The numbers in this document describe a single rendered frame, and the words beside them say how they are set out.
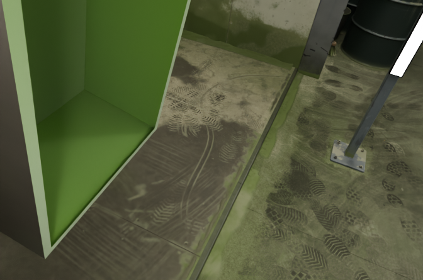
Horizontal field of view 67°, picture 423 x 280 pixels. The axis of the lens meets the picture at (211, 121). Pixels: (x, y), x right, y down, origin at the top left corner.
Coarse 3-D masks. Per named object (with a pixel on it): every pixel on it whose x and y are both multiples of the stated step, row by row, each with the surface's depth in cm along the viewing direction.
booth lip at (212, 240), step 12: (288, 84) 244; (276, 108) 219; (264, 132) 199; (252, 156) 182; (240, 180) 168; (228, 204) 156; (216, 228) 146; (204, 252) 136; (204, 264) 135; (192, 276) 128
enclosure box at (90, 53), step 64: (0, 0) 36; (64, 0) 97; (128, 0) 100; (0, 64) 43; (64, 64) 112; (128, 64) 116; (0, 128) 53; (64, 128) 117; (128, 128) 126; (0, 192) 70; (64, 192) 101
